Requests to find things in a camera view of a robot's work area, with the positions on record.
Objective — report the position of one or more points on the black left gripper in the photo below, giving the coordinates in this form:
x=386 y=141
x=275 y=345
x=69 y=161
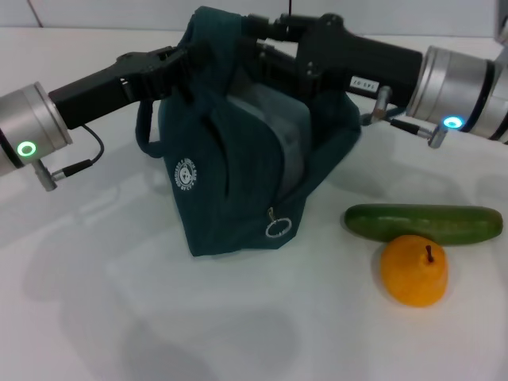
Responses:
x=99 y=91

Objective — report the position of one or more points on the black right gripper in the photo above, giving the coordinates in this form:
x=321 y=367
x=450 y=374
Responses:
x=357 y=59

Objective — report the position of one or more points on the clear blue-rimmed food container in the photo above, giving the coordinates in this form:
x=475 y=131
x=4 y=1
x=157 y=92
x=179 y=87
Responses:
x=274 y=119

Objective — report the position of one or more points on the dark teal insulated lunch bag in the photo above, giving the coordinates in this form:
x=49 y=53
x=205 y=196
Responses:
x=222 y=166

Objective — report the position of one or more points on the green cucumber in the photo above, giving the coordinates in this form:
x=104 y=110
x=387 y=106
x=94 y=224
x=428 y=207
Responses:
x=420 y=224

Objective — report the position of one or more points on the orange pear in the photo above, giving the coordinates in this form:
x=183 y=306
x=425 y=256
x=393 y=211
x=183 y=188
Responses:
x=410 y=274

